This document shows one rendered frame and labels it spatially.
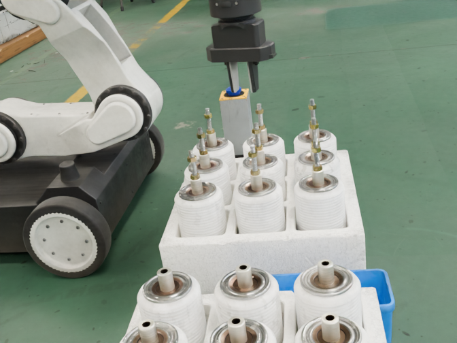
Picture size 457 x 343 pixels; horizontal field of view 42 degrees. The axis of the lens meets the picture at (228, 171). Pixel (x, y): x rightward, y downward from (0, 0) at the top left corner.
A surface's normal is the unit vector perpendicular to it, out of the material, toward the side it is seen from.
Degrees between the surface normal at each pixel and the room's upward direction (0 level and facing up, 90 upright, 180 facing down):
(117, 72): 90
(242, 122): 90
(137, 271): 0
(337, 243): 90
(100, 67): 90
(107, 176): 46
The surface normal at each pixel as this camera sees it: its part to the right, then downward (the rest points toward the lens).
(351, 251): -0.10, 0.43
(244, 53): -0.36, 0.43
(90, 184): 0.61, -0.67
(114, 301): -0.13, -0.90
